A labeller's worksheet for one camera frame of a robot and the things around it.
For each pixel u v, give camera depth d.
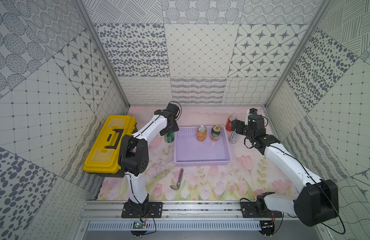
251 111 0.73
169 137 0.93
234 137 0.93
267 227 0.72
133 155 0.50
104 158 0.73
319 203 0.39
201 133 0.93
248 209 0.74
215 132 0.92
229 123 1.03
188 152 0.95
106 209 0.76
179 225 0.70
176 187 0.80
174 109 0.75
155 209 0.73
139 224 0.71
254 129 0.62
